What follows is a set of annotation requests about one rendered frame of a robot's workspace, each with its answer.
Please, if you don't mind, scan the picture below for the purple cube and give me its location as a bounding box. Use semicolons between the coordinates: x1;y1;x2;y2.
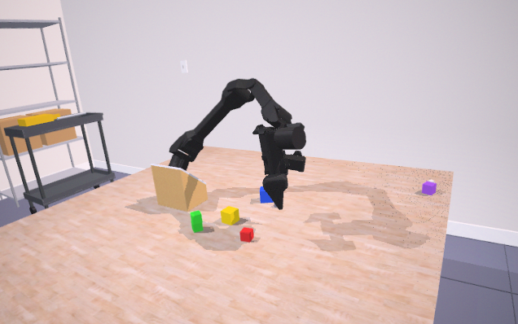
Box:
422;181;437;195

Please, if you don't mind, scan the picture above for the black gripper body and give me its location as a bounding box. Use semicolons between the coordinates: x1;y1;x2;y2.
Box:
261;149;288;190

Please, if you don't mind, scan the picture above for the green block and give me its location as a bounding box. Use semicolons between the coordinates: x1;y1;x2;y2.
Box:
191;211;202;224
191;222;203;232

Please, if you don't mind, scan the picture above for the blue block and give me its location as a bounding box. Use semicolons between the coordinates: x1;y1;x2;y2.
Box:
260;186;273;203

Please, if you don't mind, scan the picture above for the red block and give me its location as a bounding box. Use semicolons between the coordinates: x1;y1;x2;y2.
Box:
239;228;254;242

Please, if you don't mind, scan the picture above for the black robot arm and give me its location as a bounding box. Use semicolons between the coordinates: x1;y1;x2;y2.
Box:
169;78;306;172

